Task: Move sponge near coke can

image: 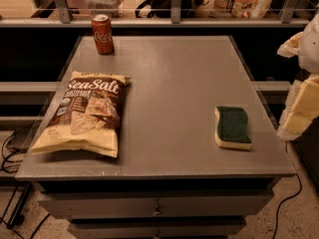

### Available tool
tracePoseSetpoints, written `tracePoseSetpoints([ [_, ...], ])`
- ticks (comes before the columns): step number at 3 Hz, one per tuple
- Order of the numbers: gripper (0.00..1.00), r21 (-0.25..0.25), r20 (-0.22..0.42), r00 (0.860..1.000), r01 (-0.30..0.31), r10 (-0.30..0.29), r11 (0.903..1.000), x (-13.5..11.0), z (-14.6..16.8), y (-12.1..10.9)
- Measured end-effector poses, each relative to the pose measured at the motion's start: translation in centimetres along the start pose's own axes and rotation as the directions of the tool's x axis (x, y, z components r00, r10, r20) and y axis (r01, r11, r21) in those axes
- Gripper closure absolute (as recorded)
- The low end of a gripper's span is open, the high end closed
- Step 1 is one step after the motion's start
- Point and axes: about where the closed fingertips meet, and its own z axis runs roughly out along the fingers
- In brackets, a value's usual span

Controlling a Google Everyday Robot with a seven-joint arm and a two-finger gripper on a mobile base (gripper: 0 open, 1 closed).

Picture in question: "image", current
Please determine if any black cables left floor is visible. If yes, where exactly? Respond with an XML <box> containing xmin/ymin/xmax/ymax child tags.
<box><xmin>0</xmin><ymin>122</ymin><xmax>51</xmax><ymax>239</ymax></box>

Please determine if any printed snack bag background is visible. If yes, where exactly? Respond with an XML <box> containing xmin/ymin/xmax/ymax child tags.
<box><xmin>210</xmin><ymin>0</ymin><xmax>272</xmax><ymax>19</ymax></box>

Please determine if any black floor cable right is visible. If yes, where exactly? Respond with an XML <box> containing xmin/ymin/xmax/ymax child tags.
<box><xmin>271</xmin><ymin>141</ymin><xmax>303</xmax><ymax>239</ymax></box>

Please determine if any sea salt chips bag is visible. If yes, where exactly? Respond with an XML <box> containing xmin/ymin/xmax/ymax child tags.
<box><xmin>32</xmin><ymin>71</ymin><xmax>130</xmax><ymax>157</ymax></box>

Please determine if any green and yellow sponge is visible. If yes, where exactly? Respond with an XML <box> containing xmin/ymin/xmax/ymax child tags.
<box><xmin>214</xmin><ymin>107</ymin><xmax>252</xmax><ymax>150</ymax></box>

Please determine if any metal railing shelf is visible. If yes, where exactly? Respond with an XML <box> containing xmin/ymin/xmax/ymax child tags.
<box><xmin>0</xmin><ymin>0</ymin><xmax>318</xmax><ymax>28</ymax></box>

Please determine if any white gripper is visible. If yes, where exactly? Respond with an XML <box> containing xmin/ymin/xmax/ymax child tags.
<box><xmin>277</xmin><ymin>14</ymin><xmax>319</xmax><ymax>141</ymax></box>

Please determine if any grey drawer cabinet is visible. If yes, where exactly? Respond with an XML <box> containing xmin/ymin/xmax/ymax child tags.
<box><xmin>17</xmin><ymin>36</ymin><xmax>295</xmax><ymax>239</ymax></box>

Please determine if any red coke can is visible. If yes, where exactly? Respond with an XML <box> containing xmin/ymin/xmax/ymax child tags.
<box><xmin>92</xmin><ymin>14</ymin><xmax>115</xmax><ymax>55</ymax></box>

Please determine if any clear plastic container background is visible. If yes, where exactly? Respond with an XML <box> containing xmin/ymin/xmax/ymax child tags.
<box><xmin>86</xmin><ymin>0</ymin><xmax>124</xmax><ymax>18</ymax></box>

